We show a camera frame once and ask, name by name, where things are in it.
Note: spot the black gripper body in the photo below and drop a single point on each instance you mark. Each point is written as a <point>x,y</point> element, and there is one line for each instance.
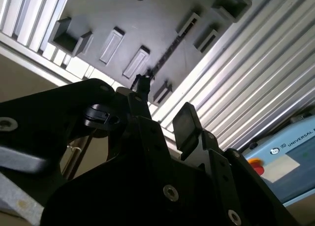
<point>110,199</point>

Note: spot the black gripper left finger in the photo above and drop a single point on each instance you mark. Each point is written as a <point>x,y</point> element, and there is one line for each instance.
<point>49,122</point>

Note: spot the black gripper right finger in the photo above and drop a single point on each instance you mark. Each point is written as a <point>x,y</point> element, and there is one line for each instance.
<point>221,176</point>

